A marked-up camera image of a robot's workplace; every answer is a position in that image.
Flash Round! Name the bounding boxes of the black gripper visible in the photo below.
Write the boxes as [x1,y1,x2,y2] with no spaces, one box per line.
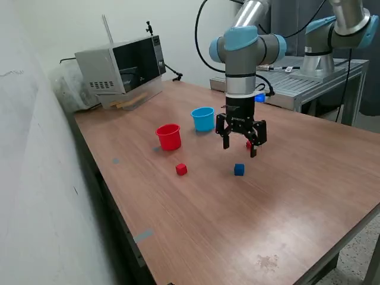
[215,95,267,159]

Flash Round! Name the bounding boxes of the aluminium robot base table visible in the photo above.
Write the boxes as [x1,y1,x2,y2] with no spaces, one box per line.
[209,55,370,125]

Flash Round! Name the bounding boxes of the blue plastic cup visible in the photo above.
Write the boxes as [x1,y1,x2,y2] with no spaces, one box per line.
[191,106,216,133]

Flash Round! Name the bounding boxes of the red plastic cup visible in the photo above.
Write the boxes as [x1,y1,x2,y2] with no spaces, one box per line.
[155,123,182,151]

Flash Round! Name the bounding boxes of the wooden stick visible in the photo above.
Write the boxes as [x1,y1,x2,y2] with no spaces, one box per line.
[115,98,142,109]
[110,92,149,107]

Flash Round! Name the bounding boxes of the dark grey curtain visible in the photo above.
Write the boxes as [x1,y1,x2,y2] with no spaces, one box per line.
[236,0,380,115]

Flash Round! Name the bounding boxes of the long grey tape strip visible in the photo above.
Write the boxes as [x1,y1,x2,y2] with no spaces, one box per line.
[133,228,154,244]

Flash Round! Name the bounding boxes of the silver microwave oven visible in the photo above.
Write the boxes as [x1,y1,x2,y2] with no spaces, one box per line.
[74,34,167,96]

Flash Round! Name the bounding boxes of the thin white rod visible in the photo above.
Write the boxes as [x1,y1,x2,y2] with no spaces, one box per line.
[102,14,115,44]

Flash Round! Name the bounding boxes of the clear plastic bag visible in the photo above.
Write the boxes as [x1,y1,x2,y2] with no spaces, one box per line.
[49,61,102,113]

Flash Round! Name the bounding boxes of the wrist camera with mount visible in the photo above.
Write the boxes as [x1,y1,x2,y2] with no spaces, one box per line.
[254,84,274,104]

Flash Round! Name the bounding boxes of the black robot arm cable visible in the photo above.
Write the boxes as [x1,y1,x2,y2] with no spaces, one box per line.
[194,0,329,74]

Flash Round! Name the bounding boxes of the black hanging cable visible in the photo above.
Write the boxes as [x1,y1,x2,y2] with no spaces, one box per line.
[335,49,354,123]

